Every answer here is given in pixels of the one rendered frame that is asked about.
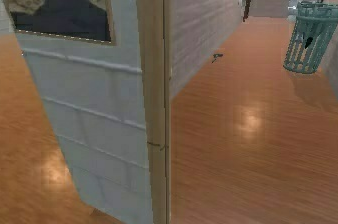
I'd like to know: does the small grey door handle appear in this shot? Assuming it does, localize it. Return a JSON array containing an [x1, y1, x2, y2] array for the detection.
[[211, 52, 224, 64]]

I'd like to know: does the framed dark wall picture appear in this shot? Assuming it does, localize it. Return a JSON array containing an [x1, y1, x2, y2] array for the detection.
[[2, 0, 117, 46]]

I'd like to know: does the dark brown room door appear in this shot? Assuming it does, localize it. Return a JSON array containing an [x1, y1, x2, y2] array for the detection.
[[242, 0, 252, 23]]

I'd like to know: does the teal slatted waste bin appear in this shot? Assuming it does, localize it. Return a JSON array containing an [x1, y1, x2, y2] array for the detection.
[[282, 0, 338, 75]]

